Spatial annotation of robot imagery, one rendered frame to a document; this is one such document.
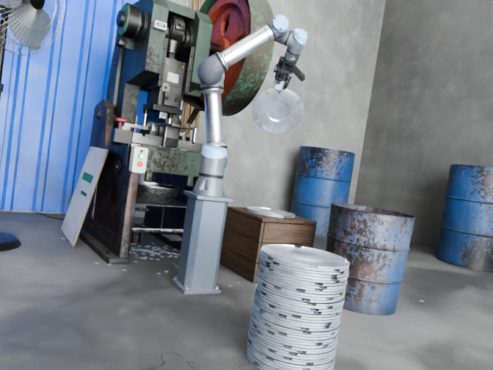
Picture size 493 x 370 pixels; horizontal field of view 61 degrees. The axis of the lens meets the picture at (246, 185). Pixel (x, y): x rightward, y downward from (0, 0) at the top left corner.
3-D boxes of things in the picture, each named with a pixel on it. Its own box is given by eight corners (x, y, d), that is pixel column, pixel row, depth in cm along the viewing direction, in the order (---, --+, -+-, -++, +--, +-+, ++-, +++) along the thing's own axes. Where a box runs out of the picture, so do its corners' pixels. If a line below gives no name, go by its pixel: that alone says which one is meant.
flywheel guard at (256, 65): (265, 116, 254) (285, -22, 249) (226, 106, 237) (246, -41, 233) (186, 117, 337) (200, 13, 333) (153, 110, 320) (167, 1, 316)
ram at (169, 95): (183, 109, 253) (190, 59, 252) (160, 104, 244) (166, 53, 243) (171, 109, 267) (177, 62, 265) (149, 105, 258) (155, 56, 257)
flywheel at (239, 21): (229, 131, 293) (291, 53, 247) (205, 127, 282) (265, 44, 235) (207, 61, 329) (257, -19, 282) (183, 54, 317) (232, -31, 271)
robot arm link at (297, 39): (294, 25, 206) (310, 31, 206) (287, 44, 214) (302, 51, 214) (290, 31, 201) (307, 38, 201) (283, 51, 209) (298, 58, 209)
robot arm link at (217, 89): (202, 173, 205) (196, 61, 203) (207, 173, 220) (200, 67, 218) (227, 172, 205) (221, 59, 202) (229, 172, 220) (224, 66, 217)
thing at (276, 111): (267, 140, 250) (267, 139, 251) (312, 120, 240) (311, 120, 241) (242, 102, 235) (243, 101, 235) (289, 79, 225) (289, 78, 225)
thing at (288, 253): (337, 252, 153) (337, 250, 153) (361, 274, 124) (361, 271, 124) (258, 242, 152) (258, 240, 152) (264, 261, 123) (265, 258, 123)
